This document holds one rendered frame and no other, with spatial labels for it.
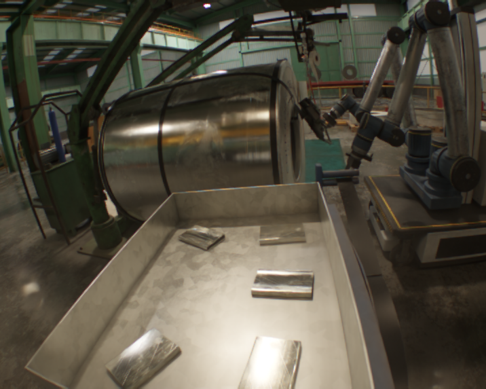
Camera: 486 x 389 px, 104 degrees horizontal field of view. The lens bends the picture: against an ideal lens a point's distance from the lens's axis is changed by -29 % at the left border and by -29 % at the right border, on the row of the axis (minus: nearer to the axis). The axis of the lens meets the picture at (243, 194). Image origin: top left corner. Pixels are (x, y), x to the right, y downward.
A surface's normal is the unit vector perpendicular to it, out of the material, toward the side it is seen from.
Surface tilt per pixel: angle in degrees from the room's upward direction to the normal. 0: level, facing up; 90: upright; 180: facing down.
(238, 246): 0
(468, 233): 90
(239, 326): 0
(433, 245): 90
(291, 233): 0
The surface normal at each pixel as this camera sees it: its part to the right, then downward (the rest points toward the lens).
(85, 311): 0.98, -0.07
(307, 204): -0.14, 0.39
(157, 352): -0.13, -0.92
